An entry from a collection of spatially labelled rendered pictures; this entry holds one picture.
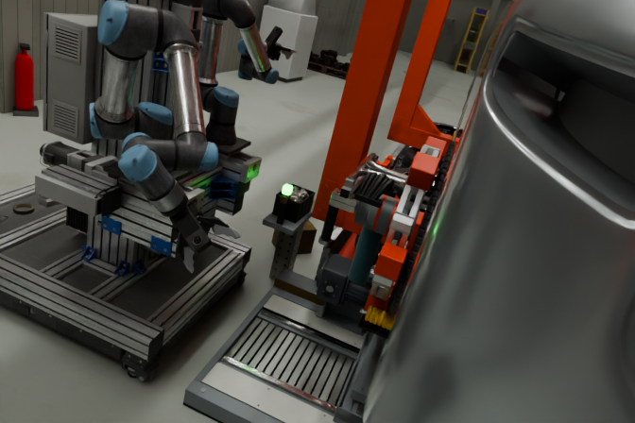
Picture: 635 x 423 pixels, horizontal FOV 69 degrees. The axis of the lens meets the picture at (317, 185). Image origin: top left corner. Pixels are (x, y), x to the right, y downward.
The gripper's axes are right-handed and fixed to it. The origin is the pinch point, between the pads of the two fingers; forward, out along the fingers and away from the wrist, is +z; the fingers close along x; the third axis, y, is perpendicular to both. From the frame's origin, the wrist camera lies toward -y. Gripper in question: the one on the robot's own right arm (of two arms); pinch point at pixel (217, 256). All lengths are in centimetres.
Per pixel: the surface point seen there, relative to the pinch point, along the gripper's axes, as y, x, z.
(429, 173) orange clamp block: -7, -62, 17
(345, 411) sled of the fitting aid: -7, 1, 90
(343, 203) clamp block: 13.2, -40.2, 24.8
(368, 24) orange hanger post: 69, -101, 5
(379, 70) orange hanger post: 62, -95, 22
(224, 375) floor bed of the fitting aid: 30, 31, 75
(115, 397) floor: 39, 65, 57
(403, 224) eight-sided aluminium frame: -8, -48, 27
